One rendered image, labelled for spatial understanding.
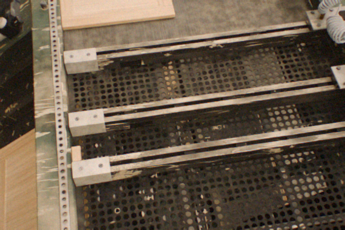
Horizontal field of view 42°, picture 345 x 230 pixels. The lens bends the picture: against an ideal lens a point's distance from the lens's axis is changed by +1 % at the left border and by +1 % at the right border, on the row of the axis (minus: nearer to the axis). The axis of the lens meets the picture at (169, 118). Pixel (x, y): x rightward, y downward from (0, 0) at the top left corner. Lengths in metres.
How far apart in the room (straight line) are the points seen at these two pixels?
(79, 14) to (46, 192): 0.84
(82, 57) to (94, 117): 0.29
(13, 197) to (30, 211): 0.15
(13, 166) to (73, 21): 0.71
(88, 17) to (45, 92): 0.43
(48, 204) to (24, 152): 0.64
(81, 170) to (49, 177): 0.11
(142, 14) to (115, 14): 0.12
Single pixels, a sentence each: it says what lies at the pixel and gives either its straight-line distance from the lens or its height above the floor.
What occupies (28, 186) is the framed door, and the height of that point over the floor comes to 0.47.
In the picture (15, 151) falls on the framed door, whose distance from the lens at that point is 2.21.
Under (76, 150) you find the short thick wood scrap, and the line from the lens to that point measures 1.65.
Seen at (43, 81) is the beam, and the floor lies 0.84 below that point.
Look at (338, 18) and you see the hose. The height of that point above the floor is 1.84.
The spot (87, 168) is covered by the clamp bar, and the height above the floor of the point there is 0.97.
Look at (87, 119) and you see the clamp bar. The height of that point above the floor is 0.98.
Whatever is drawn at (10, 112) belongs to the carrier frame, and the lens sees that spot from 2.28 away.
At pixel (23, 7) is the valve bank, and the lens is 2.14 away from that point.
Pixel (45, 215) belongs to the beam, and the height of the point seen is 0.84.
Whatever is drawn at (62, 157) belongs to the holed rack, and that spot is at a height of 0.89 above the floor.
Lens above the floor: 1.91
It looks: 25 degrees down
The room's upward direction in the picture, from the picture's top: 62 degrees clockwise
